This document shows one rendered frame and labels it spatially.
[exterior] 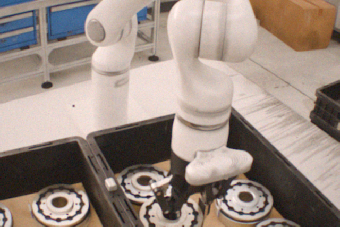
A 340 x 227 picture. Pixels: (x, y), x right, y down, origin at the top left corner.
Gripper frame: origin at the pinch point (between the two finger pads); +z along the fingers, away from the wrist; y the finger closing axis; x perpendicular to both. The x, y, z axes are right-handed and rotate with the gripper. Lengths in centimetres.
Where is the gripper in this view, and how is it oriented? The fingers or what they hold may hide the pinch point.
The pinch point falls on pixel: (188, 213)
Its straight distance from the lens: 67.2
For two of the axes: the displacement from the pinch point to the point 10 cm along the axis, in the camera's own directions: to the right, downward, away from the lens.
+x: 3.8, 5.1, -7.7
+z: -0.6, 8.4, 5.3
